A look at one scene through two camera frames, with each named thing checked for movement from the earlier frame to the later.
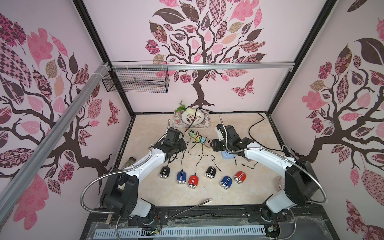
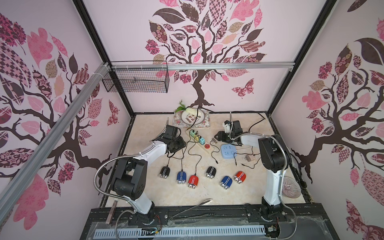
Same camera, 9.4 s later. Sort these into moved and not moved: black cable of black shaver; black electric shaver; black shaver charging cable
Moved: black cable of black shaver
Not moved: black electric shaver; black shaver charging cable
